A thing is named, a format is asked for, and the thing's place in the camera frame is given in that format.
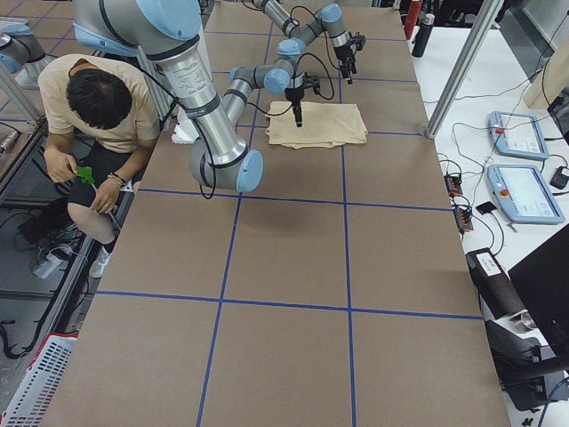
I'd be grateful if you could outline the black tumbler bottle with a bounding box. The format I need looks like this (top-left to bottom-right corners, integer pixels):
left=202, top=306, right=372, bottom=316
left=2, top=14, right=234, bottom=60
left=412, top=13, right=436, bottom=58

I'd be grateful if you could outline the far blue teach pendant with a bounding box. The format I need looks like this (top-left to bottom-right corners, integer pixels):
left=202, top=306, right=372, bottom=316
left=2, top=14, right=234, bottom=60
left=488, top=111, right=549, bottom=161

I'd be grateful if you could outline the cream long-sleeve graphic shirt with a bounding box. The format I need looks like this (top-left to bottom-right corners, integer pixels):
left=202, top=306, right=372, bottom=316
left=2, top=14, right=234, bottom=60
left=265, top=101, right=368, bottom=149

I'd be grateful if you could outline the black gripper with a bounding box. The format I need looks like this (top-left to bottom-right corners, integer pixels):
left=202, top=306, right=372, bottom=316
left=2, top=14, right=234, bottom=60
left=284, top=87, right=304, bottom=127
left=333, top=44, right=357, bottom=85

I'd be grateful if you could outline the red bottle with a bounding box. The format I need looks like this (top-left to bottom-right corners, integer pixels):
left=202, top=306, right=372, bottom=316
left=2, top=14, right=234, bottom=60
left=404, top=0, right=422, bottom=40

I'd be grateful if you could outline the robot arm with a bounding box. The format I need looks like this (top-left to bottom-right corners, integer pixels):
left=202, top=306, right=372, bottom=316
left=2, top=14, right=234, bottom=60
left=244, top=0, right=365, bottom=85
left=74, top=1, right=306, bottom=192

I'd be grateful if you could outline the aluminium frame post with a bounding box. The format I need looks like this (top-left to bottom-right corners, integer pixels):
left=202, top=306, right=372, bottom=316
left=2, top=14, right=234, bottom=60
left=425, top=0, right=502, bottom=139

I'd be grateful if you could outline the white perforated basket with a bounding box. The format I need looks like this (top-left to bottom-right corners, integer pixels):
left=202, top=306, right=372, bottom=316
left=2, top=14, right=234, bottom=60
left=1, top=333, right=78, bottom=426

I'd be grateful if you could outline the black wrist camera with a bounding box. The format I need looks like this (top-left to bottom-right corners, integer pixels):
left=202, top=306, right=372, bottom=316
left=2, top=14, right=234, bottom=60
left=303, top=75, right=321, bottom=95
left=349, top=32, right=366, bottom=52

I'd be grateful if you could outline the green handled tool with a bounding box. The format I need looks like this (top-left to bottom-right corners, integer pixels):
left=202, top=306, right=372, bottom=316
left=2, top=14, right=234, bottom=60
left=76, top=166, right=95, bottom=185

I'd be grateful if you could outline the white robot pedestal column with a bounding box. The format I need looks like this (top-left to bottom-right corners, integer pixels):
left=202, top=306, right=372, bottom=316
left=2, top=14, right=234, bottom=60
left=166, top=44, right=217, bottom=144

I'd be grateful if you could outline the near blue teach pendant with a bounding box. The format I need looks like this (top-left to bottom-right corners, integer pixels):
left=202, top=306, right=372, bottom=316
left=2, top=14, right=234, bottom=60
left=486, top=165, right=565, bottom=225

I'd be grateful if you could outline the blue teach pendant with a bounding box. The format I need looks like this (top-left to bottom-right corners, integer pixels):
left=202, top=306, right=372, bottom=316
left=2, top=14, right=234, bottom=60
left=486, top=165, right=565, bottom=225
left=488, top=111, right=549, bottom=161

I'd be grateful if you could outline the black power adapter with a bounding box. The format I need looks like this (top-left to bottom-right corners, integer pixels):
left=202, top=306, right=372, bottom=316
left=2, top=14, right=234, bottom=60
left=549, top=166, right=569, bottom=189

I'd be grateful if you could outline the seated person in beige shirt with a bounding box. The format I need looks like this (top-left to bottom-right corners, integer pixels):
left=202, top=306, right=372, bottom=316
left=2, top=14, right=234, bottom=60
left=38, top=53, right=160, bottom=278

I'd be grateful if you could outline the black monitor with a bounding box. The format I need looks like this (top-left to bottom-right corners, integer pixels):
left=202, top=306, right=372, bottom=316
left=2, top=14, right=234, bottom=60
left=509, top=227, right=568, bottom=355

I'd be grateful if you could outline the orange connector board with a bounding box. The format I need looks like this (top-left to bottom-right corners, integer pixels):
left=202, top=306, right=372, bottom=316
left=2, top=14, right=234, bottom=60
left=444, top=174, right=463, bottom=197

